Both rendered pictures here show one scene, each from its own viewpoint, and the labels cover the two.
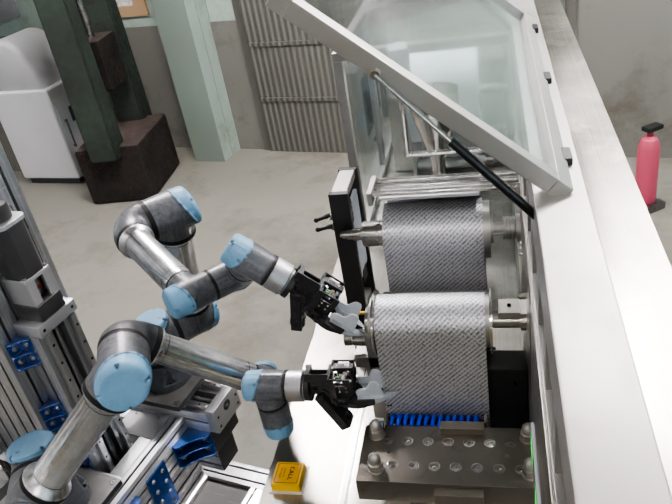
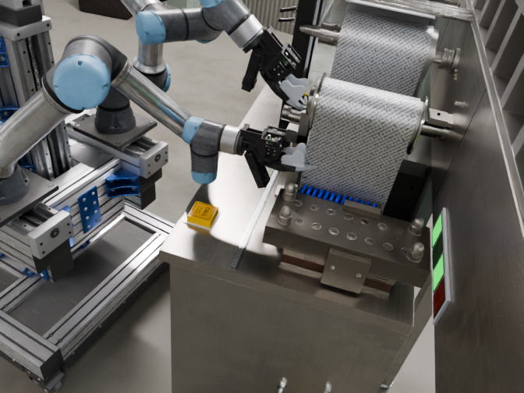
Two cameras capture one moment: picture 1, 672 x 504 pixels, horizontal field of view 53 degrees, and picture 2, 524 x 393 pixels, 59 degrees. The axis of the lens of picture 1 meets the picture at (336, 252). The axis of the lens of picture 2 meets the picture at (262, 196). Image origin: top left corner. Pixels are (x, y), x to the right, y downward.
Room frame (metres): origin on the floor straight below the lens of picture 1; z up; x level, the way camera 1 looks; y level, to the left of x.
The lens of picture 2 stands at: (0.17, 0.14, 1.79)
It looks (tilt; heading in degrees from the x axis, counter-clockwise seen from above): 40 degrees down; 355
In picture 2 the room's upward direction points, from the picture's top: 9 degrees clockwise
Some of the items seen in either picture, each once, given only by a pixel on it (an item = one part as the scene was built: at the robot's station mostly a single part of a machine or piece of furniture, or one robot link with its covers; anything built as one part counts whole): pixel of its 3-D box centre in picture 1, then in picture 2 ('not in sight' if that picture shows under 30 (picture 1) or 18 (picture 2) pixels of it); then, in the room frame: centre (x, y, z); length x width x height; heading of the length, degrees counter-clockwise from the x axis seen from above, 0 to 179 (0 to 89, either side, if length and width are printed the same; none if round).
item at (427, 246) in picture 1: (437, 318); (361, 120); (1.32, -0.22, 1.16); 0.39 x 0.23 x 0.51; 164
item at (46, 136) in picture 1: (47, 106); not in sight; (5.89, 2.22, 0.62); 0.67 x 0.55 x 1.25; 62
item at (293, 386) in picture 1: (298, 384); (233, 139); (1.22, 0.14, 1.11); 0.08 x 0.05 x 0.08; 164
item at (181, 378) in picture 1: (164, 365); (115, 111); (1.71, 0.59, 0.87); 0.15 x 0.15 x 0.10
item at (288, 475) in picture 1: (288, 476); (203, 214); (1.14, 0.21, 0.91); 0.07 x 0.07 x 0.02; 74
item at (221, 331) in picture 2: not in sight; (328, 165); (2.12, -0.36, 0.43); 2.52 x 0.64 x 0.86; 164
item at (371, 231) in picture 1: (375, 233); (331, 34); (1.47, -0.11, 1.33); 0.06 x 0.06 x 0.06; 74
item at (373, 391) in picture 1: (375, 390); (299, 160); (1.15, -0.03, 1.12); 0.09 x 0.03 x 0.06; 73
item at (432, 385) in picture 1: (434, 386); (348, 169); (1.14, -0.16, 1.11); 0.23 x 0.01 x 0.18; 74
